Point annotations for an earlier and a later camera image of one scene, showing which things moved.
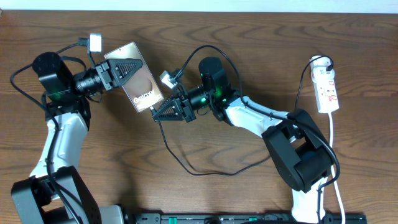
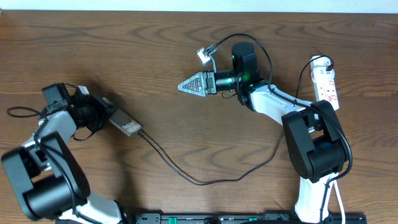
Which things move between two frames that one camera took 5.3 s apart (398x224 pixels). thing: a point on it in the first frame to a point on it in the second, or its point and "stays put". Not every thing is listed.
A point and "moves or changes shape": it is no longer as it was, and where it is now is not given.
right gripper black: x=179 y=113 to x=204 y=84
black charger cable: x=250 y=167 moves or changes shape
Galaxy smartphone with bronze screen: x=140 y=88 to x=124 y=123
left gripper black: x=107 y=74 to x=100 y=106
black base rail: x=330 y=218 stays put
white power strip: x=323 y=76 stays put
